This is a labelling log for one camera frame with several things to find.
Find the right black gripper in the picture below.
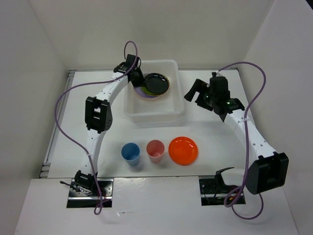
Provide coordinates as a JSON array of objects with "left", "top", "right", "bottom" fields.
[{"left": 184, "top": 79, "right": 217, "bottom": 111}]

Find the purple round plate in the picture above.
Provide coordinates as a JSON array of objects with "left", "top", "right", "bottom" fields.
[{"left": 134, "top": 87, "right": 147, "bottom": 95}]

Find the green round plate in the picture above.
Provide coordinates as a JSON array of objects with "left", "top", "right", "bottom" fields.
[{"left": 141, "top": 87, "right": 153, "bottom": 96}]

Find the yellow woven pattern plate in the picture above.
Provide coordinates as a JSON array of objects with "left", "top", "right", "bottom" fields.
[{"left": 146, "top": 72, "right": 171, "bottom": 97}]

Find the black round plate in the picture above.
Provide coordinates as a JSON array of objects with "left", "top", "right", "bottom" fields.
[{"left": 144, "top": 72, "right": 169, "bottom": 95}]

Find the pink plastic cup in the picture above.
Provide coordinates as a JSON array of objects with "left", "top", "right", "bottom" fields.
[{"left": 146, "top": 140, "right": 165, "bottom": 164}]

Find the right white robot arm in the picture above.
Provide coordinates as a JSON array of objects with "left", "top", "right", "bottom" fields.
[{"left": 184, "top": 73, "right": 289, "bottom": 195}]

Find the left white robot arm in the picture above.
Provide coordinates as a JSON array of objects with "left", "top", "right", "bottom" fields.
[{"left": 74, "top": 54, "right": 144, "bottom": 196}]

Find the white plastic bin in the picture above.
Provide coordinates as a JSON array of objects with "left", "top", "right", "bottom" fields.
[{"left": 123, "top": 59, "right": 186, "bottom": 127}]

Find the orange round plate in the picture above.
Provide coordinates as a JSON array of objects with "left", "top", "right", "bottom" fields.
[{"left": 168, "top": 137, "right": 199, "bottom": 166}]

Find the blue plastic cup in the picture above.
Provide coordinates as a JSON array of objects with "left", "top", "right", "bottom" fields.
[{"left": 121, "top": 142, "right": 140, "bottom": 166}]

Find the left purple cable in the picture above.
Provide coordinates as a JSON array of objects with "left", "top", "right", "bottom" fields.
[{"left": 54, "top": 40, "right": 141, "bottom": 215}]

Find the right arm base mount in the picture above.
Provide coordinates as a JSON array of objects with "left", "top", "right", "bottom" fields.
[{"left": 199, "top": 176, "right": 237, "bottom": 206}]

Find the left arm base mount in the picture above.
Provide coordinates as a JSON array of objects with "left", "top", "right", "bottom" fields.
[{"left": 60, "top": 178, "right": 114, "bottom": 209}]

